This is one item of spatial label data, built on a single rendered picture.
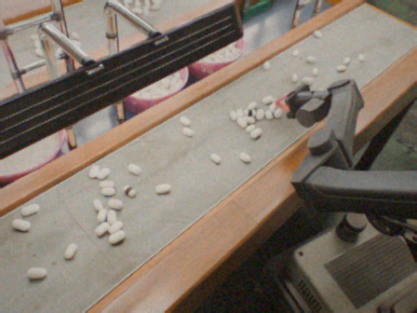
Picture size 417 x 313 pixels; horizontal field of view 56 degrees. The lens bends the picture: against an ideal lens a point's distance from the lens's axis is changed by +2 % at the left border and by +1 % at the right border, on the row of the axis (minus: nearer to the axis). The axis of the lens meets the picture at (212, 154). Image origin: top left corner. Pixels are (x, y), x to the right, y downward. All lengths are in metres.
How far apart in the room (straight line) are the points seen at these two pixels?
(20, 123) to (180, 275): 0.43
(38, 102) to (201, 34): 0.36
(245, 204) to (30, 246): 0.49
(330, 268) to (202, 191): 0.50
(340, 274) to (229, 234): 0.48
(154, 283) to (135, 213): 0.19
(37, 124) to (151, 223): 0.37
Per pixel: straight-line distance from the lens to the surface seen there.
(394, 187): 0.54
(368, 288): 1.30
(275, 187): 1.00
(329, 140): 0.69
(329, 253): 1.30
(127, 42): 1.40
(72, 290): 0.89
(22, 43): 1.48
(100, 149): 1.05
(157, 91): 1.24
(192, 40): 0.84
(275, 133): 1.17
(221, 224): 0.92
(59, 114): 0.71
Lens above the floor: 1.55
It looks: 49 degrees down
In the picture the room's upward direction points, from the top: 10 degrees clockwise
